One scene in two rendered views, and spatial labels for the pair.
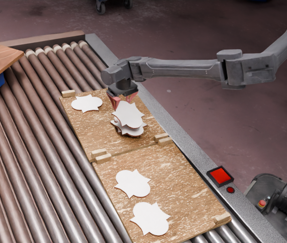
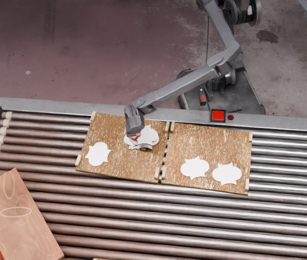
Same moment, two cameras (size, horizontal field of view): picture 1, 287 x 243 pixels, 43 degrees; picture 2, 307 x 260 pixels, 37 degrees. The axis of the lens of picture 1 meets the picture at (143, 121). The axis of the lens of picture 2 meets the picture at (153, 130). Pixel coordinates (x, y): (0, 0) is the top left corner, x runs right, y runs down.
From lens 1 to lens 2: 128 cm
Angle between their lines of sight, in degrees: 32
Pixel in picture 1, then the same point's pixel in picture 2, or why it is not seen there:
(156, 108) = not seen: hidden behind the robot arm
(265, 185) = not seen: hidden behind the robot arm
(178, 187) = (213, 144)
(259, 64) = (236, 54)
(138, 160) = (177, 153)
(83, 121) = (116, 166)
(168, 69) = (176, 92)
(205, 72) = (206, 78)
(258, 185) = not seen: hidden behind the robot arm
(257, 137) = (132, 48)
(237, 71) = (227, 66)
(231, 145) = (125, 72)
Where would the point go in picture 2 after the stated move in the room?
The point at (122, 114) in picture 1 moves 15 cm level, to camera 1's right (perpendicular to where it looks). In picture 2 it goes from (142, 137) to (163, 118)
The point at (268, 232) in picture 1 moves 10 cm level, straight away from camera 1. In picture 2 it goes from (269, 120) to (261, 105)
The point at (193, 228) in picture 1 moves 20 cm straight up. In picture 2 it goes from (246, 156) to (252, 133)
